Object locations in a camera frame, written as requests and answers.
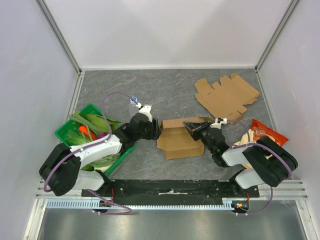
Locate brown cardboard box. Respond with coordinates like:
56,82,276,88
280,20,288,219
157,116,214,160

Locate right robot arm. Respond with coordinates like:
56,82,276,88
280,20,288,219
183,117,298,197

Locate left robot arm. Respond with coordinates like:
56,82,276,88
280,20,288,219
39,112,161,197

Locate green plastic basket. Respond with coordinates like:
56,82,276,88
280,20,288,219
55,103,136,176

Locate clear plastic water bottle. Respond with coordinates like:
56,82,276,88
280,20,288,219
128,96,139,118

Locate beige cassava chips bag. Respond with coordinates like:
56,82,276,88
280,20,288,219
232,132,261,171

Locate green leafy vegetable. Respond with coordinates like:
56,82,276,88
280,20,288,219
63,113,121,173

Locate purple onion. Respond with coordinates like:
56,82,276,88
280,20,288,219
97,132,108,139

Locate red snack bag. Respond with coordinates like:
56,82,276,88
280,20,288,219
249,118,289,146

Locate green long beans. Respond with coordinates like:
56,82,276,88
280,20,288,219
68,111,123,168

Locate orange carrot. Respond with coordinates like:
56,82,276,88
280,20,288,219
78,125,97,141

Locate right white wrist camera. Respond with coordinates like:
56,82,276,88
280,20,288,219
214,117,228,129

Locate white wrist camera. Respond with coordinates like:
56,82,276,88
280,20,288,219
214,117,228,129
138,104,153,122

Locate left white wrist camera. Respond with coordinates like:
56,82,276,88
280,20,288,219
138,104,153,122

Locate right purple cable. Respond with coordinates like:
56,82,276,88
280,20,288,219
224,119,293,217

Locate purple cable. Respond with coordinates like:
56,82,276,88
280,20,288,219
43,92,141,216
224,119,293,217

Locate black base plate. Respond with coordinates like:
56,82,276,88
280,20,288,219
96,179,260,206

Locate grey cable duct rail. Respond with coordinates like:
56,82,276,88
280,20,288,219
46,199,240,211

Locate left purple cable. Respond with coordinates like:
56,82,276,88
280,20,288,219
43,92,141,216

